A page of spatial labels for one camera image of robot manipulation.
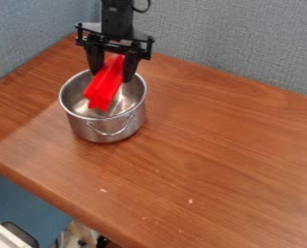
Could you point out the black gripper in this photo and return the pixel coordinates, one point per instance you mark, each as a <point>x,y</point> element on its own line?
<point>115,35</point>

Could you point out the red cross-shaped block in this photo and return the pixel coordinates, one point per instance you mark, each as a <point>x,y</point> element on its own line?
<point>104,84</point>

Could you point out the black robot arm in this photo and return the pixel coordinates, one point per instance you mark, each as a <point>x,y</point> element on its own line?
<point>113,35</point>

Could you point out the metal pot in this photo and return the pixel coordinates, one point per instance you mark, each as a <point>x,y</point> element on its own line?
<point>104,126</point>

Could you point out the white striped object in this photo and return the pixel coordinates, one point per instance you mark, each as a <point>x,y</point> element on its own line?
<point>13,237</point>

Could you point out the wooden table leg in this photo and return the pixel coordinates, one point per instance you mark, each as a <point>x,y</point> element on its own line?
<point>77,236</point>

